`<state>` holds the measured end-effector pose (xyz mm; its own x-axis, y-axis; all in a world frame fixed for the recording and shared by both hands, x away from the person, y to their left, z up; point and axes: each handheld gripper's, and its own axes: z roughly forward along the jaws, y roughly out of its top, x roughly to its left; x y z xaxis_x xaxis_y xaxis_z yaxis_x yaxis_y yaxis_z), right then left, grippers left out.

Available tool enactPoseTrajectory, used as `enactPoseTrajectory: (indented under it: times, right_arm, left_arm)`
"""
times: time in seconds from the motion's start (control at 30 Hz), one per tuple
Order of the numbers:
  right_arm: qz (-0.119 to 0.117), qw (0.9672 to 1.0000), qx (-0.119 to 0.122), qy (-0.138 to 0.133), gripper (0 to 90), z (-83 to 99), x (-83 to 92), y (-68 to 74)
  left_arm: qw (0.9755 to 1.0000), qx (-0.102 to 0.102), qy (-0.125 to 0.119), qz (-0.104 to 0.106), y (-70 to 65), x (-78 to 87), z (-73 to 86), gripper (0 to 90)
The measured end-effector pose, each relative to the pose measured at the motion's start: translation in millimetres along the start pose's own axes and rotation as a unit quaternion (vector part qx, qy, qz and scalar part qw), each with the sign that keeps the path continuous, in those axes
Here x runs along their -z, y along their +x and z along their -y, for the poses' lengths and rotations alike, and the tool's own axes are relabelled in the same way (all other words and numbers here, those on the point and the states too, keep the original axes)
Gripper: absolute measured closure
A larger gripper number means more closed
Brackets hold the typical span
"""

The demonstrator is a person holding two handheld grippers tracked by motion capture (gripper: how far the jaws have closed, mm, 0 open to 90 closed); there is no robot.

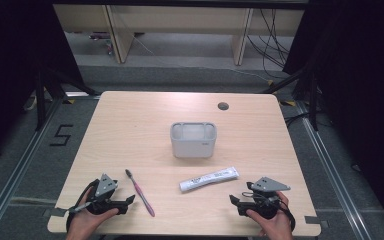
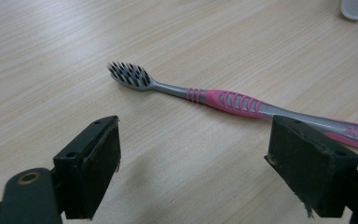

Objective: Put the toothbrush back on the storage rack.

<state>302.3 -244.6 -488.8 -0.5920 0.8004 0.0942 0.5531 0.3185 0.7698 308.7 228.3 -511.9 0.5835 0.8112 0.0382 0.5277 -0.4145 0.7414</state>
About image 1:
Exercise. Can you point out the black curtain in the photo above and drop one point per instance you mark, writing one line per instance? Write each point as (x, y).
(363, 66)
(13, 50)

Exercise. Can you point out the small colourful objects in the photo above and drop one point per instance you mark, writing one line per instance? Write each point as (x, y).
(103, 41)

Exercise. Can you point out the metal floor rail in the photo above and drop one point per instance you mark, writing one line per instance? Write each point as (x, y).
(330, 166)
(16, 170)

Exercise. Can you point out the person's right hand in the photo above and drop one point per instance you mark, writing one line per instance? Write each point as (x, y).
(278, 228)

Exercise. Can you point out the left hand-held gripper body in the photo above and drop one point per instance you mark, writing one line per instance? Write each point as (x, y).
(105, 185)

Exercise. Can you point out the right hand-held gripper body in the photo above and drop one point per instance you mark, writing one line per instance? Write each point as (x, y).
(268, 185)

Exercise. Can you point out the white toothpaste tube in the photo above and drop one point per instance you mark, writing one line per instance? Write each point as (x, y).
(210, 179)

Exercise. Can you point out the person's left hand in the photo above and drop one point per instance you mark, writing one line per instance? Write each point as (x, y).
(83, 223)

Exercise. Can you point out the grey tape piece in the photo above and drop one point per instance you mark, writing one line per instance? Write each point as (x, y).
(56, 212)
(315, 220)

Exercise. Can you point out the black tape numeral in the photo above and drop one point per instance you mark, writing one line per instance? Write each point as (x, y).
(61, 135)

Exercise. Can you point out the grey plastic holder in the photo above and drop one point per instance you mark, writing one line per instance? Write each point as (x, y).
(193, 148)

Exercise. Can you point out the yellow black tape piece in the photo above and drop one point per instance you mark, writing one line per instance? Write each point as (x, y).
(288, 103)
(69, 101)

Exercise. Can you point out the black metal stand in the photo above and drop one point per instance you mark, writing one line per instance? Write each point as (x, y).
(40, 100)
(313, 100)

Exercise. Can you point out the pink toothbrush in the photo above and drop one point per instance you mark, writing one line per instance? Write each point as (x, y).
(140, 194)

